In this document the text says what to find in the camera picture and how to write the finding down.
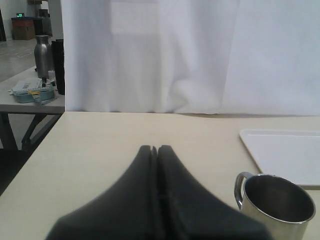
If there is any steel mug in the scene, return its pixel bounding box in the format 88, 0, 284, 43
234, 172, 316, 240

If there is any white plastic tray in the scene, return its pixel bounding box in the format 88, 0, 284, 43
239, 129, 320, 188

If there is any cardboard boxes stack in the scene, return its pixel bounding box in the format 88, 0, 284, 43
11, 17, 35, 41

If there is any white paper booklet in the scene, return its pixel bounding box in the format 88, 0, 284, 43
11, 78, 42, 94

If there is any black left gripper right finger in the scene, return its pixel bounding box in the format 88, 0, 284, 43
157, 145, 272, 240

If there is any steel water bottle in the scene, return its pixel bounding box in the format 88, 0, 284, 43
34, 35, 54, 79

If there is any white curtain backdrop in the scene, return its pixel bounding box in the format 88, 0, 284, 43
61, 0, 320, 116

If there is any black cylinder flask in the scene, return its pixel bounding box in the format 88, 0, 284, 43
51, 39, 65, 96

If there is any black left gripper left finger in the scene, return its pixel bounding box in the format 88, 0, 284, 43
46, 145, 159, 240

